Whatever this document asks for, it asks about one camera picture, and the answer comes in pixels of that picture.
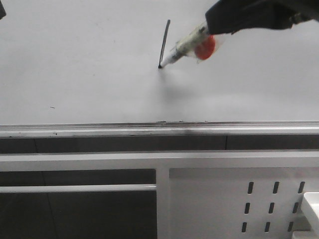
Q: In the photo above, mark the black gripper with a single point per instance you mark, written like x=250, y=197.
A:
x=230, y=16

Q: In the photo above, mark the red round magnet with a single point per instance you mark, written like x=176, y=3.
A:
x=207, y=48

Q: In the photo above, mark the white whiteboard marker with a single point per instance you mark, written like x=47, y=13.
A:
x=184, y=46

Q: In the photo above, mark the white perforated metal panel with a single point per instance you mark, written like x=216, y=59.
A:
x=239, y=203

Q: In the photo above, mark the white plastic bin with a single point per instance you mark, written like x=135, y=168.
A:
x=311, y=209

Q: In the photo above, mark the white metal rack frame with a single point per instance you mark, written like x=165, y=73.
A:
x=109, y=195

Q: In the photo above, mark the white whiteboard with aluminium frame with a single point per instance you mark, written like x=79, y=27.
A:
x=85, y=67

